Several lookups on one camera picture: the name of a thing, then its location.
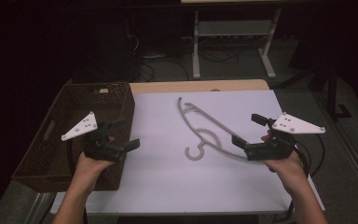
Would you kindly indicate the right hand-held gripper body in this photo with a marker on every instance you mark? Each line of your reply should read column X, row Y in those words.
column 276, row 149

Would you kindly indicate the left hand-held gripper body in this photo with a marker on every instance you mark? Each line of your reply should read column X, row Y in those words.
column 104, row 149

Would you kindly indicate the grey plastic clothes hanger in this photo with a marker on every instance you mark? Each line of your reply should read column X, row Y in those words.
column 209, row 123

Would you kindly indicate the brown wicker basket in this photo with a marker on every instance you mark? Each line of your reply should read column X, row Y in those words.
column 43, row 161

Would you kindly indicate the person's right hand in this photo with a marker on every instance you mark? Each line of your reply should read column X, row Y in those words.
column 289, row 171

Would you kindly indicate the person's left hand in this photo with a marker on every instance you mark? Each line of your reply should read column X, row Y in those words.
column 88, row 169

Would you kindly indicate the white table sheet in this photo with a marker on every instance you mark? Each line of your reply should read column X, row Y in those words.
column 174, row 180

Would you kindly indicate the black metal stand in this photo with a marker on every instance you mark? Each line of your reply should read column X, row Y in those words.
column 332, row 93

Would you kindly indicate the metal floor rail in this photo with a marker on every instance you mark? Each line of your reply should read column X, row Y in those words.
column 354, row 161

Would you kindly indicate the white metal table frame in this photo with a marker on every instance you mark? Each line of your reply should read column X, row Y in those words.
column 195, row 46

